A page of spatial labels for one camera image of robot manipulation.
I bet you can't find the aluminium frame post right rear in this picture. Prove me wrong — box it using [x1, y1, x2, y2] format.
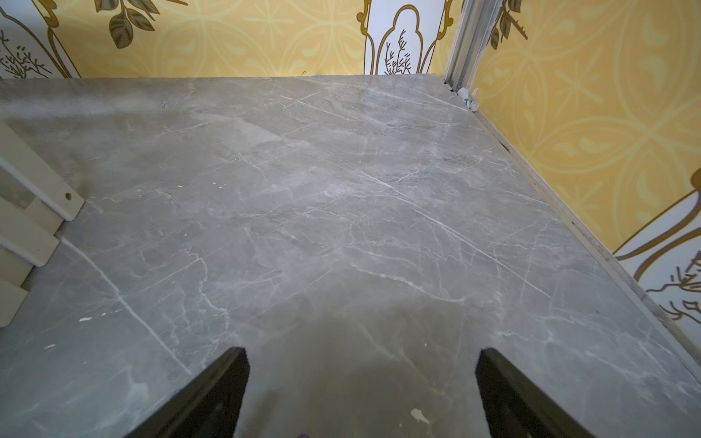
[444, 0, 502, 112]

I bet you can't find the white slatted wooden shelf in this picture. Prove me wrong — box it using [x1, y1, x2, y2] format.
[1, 123, 85, 328]

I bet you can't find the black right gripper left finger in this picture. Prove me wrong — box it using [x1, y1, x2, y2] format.
[127, 347, 250, 437]

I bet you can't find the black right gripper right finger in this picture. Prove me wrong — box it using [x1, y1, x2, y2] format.
[476, 348, 593, 438]

